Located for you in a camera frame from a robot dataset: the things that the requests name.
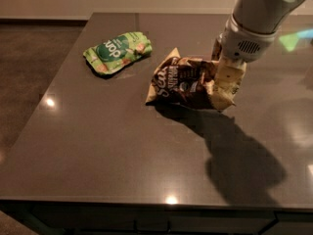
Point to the brown chip bag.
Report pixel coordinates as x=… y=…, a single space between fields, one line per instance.
x=184 y=81

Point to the orange soda can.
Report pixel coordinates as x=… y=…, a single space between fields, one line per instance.
x=216 y=50

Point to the green chip bag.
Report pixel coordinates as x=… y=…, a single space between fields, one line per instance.
x=113 y=55

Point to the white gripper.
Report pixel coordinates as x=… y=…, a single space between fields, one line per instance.
x=245 y=45

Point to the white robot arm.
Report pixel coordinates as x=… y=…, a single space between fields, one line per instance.
x=278 y=9

